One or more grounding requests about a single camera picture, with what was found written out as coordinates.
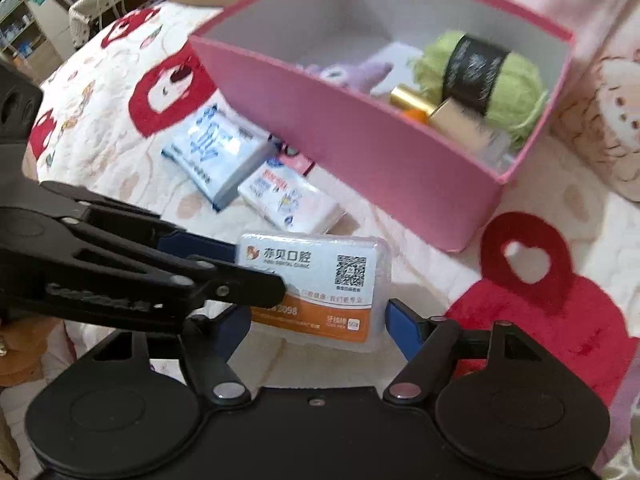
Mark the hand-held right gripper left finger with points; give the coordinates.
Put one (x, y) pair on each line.
(235, 325)

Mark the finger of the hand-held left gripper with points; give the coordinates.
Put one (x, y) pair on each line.
(250, 277)
(200, 247)

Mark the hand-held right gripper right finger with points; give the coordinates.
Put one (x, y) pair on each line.
(400, 325)

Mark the clear floss pick box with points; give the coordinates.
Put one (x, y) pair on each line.
(320, 270)

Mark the pink cardboard box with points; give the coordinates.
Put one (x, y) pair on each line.
(350, 160)

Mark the foundation bottle with gold cap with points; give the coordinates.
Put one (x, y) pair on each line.
(460, 120)

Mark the purple plush toy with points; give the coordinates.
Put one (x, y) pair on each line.
(360, 72)

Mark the small white tissue pack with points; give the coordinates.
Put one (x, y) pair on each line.
(295, 200)

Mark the blue wet wipes pack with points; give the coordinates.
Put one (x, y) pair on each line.
(220, 155)

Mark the brown soft object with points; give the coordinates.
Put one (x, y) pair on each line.
(25, 355)

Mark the pink cartoon packet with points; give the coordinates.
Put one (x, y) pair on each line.
(295, 160)

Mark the bear printed blanket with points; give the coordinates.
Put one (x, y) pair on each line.
(550, 320)

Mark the white storage shelf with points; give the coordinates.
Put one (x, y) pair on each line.
(20, 25)

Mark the small orange object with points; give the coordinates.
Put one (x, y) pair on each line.
(417, 116)

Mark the chair with patterned cloth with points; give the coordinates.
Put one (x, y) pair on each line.
(110, 5)

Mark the green yarn ball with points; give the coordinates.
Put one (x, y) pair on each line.
(515, 85)

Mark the white packet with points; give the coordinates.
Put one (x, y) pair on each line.
(400, 52)

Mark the beige plush pillow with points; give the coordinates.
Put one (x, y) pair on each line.
(615, 125)

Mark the pink cloth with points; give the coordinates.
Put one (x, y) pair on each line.
(575, 0)

